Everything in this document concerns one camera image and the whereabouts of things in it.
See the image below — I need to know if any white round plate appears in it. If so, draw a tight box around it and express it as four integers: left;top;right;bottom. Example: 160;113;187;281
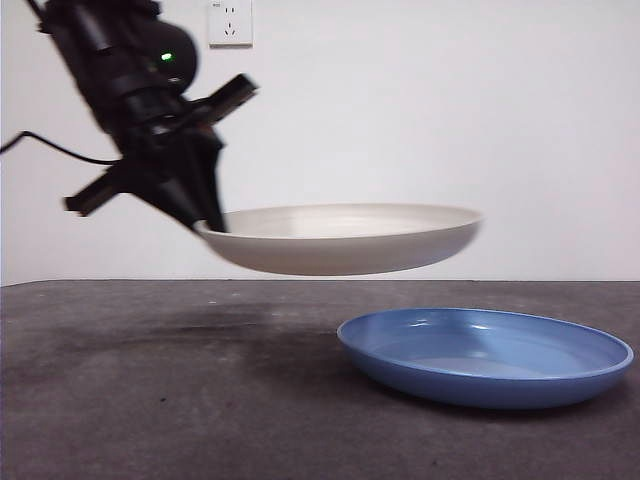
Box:
193;202;485;277

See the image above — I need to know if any blue round plate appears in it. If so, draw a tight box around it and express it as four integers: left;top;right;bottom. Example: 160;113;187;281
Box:
336;307;635;411

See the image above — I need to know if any black cable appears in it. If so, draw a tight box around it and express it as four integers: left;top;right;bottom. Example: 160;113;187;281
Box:
0;130;124;165

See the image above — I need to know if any white wall power socket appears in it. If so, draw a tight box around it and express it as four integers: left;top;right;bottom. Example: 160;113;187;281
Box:
208;0;254;50

